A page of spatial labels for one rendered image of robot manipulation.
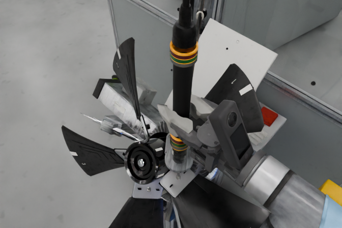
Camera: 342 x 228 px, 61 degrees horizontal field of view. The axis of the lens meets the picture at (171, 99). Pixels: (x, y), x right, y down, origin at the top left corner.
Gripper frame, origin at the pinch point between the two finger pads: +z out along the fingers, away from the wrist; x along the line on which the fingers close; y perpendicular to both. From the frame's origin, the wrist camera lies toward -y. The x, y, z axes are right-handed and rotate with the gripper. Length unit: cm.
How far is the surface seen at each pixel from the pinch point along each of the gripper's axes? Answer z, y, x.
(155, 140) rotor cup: 7.9, 26.9, 2.0
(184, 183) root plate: -5.2, 32.2, 0.2
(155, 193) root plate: 1.2, 41.4, -5.1
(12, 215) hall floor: 91, 151, -54
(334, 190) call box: -37, 43, 35
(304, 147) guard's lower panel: -22, 80, 70
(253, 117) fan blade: -11.8, 9.0, 14.5
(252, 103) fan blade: -9.6, 8.4, 17.2
